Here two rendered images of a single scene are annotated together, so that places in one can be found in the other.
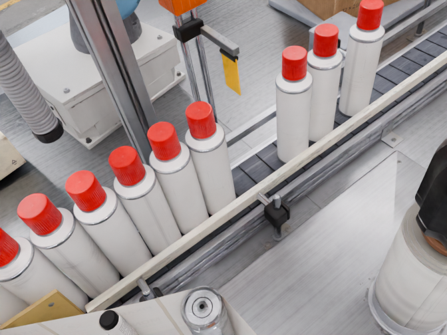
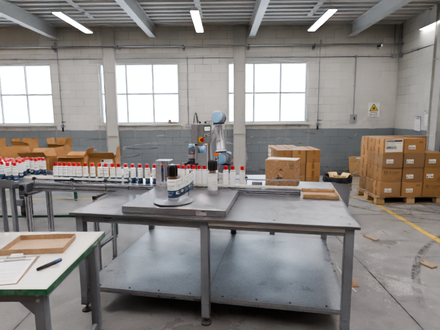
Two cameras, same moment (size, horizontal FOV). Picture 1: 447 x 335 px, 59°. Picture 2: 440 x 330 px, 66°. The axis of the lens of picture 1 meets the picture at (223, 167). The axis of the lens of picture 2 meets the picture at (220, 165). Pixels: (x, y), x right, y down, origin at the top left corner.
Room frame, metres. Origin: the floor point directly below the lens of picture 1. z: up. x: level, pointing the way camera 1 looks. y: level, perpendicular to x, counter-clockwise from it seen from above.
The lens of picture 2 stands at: (-2.05, -2.05, 1.55)
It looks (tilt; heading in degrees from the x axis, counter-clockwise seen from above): 8 degrees down; 39
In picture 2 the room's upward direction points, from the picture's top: straight up
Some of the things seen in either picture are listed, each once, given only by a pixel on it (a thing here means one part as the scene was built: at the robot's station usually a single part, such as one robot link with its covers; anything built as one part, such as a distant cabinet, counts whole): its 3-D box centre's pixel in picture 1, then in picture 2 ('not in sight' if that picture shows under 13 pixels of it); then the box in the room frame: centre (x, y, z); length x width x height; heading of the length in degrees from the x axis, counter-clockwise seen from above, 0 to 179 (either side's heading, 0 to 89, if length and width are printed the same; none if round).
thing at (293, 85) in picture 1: (293, 110); (225, 176); (0.42, -0.12, 0.98); 0.05 x 0.05 x 0.20
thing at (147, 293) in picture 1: (152, 298); not in sight; (0.22, 0.13, 0.89); 0.06 x 0.03 x 0.12; 28
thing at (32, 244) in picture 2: not in sight; (40, 243); (-1.24, -0.04, 0.82); 0.34 x 0.24 x 0.03; 134
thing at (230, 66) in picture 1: (231, 71); not in sight; (0.40, -0.03, 1.09); 0.03 x 0.01 x 0.06; 28
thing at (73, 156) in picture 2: not in sight; (75, 160); (0.25, 2.30, 0.96); 0.53 x 0.45 x 0.37; 40
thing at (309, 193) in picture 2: not in sight; (319, 193); (0.83, -0.87, 0.85); 0.30 x 0.26 x 0.04; 118
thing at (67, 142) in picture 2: not in sight; (59, 147); (1.07, 4.45, 0.97); 0.43 x 0.42 x 0.37; 35
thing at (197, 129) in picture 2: not in sight; (201, 133); (0.38, 0.14, 1.38); 0.17 x 0.10 x 0.19; 173
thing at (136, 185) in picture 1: (147, 206); (199, 175); (0.30, 0.11, 0.98); 0.05 x 0.05 x 0.20
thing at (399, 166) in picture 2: not in sight; (399, 168); (4.75, -0.76, 0.57); 1.20 x 0.85 x 1.14; 131
